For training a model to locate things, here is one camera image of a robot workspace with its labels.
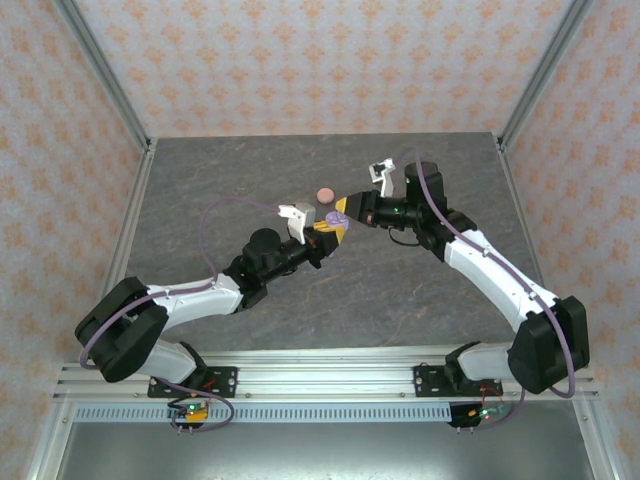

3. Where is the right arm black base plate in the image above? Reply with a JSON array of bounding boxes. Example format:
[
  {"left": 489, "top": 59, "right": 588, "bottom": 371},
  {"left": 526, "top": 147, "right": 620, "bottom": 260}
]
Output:
[{"left": 412, "top": 364, "right": 504, "bottom": 399}]

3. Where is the aluminium mounting rail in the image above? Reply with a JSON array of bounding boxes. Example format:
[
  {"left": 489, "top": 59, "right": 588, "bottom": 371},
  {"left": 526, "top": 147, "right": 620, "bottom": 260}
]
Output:
[{"left": 53, "top": 349, "right": 600, "bottom": 401}]

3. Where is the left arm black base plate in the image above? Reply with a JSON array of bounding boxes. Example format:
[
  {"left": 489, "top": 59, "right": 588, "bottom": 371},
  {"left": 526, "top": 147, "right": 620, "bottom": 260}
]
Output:
[{"left": 147, "top": 366, "right": 240, "bottom": 399}]

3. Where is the aluminium frame post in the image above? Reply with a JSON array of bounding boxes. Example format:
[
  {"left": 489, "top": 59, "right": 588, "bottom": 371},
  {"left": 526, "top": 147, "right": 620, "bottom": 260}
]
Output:
[
  {"left": 497, "top": 0, "right": 599, "bottom": 151},
  {"left": 52, "top": 0, "right": 154, "bottom": 151}
]

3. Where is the aluminium table side rail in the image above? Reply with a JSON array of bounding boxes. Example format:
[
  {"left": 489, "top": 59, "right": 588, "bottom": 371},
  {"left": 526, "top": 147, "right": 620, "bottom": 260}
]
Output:
[
  {"left": 494, "top": 134, "right": 619, "bottom": 480},
  {"left": 29, "top": 137, "right": 159, "bottom": 480}
]

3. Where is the grey slotted cable duct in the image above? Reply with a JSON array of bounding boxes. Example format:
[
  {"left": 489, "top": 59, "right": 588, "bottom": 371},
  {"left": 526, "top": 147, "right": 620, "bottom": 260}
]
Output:
[{"left": 74, "top": 403, "right": 451, "bottom": 424}]

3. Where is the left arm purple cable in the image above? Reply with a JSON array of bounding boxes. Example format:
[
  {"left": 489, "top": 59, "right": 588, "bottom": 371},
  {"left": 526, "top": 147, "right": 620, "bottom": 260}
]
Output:
[{"left": 79, "top": 195, "right": 287, "bottom": 432}]

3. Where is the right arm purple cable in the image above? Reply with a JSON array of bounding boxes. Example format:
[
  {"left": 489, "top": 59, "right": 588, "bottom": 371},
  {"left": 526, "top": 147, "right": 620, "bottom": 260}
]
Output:
[{"left": 389, "top": 146, "right": 576, "bottom": 431}]

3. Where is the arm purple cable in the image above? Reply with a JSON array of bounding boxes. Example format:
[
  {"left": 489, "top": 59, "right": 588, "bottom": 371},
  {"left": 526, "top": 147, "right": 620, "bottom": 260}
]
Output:
[
  {"left": 79, "top": 195, "right": 287, "bottom": 432},
  {"left": 389, "top": 146, "right": 576, "bottom": 431}
]

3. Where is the grey metal sheet panel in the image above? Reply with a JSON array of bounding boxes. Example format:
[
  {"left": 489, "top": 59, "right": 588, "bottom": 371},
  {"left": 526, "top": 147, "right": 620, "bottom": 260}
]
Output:
[{"left": 54, "top": 422, "right": 601, "bottom": 480}]

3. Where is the small circuit board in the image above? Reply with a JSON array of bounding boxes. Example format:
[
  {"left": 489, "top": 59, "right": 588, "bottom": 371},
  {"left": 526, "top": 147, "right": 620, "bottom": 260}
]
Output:
[
  {"left": 467, "top": 404, "right": 509, "bottom": 424},
  {"left": 169, "top": 402, "right": 211, "bottom": 426}
]

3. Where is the thin black wire loop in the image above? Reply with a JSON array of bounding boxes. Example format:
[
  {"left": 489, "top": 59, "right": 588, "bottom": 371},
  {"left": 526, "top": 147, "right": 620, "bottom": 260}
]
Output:
[{"left": 389, "top": 227, "right": 424, "bottom": 247}]

